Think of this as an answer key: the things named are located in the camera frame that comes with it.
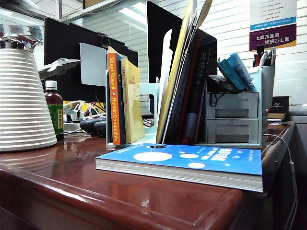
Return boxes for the blue book with white circles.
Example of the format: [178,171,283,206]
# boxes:
[95,143,264,193]

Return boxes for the yellow paperback book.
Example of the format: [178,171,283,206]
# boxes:
[120,58,146,144]

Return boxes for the light blue desktop bookshelf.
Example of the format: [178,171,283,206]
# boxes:
[105,66,263,149]

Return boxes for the red book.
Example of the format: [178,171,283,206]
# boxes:
[176,35,202,145]

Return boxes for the orange Human Compatible book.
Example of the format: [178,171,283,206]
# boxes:
[107,46,128,146]

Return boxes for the dark book with Chinese title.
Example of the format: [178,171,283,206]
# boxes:
[184,35,212,144]

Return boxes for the white bookshelf drawer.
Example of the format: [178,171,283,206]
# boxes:
[206,118,259,144]
[206,92,259,118]

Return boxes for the dark patterned notebook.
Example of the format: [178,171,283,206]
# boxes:
[163,14,200,144]

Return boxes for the leaning books and folders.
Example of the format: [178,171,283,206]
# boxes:
[155,0,213,144]

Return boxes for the white plastic divider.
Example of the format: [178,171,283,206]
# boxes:
[157,28,173,115]

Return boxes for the black computer mouse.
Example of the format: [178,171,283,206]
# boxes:
[79,117,106,138]

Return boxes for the grey monitor stand panel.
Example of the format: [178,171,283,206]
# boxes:
[80,42,108,87]

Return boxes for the yellow box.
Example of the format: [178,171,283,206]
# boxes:
[62,102,106,115]

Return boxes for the dark blue booklet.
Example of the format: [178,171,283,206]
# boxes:
[217,58,248,92]

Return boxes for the light blue booklet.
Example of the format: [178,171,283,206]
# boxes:
[226,53,257,93]

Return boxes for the brown bottle with green label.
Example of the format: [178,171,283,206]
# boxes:
[44,80,64,141]

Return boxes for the silver model airplane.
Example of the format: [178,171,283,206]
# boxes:
[38,57,82,80]

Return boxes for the white horizontal blinds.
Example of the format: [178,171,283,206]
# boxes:
[69,0,307,113]

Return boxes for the black computer monitor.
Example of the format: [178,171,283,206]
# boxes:
[44,17,139,103]

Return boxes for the white pen holder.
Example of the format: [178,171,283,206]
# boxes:
[248,65,276,111]

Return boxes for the black capped pen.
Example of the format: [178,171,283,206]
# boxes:
[253,44,265,67]

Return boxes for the brown flat box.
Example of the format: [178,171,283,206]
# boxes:
[267,112,288,120]

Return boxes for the white pen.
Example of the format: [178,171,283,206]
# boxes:
[260,50,271,67]

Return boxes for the brown cardboard box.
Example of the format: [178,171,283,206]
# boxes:
[83,0,120,10]

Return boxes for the black box with logo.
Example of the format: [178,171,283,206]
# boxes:
[272,96,290,114]

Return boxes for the white ribbed thermos jug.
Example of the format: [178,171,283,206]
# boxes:
[0,33,58,153]

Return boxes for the black pouch with cord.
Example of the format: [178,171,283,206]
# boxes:
[206,74,240,108]

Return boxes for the white cable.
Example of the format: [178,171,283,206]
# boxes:
[261,134,298,230]

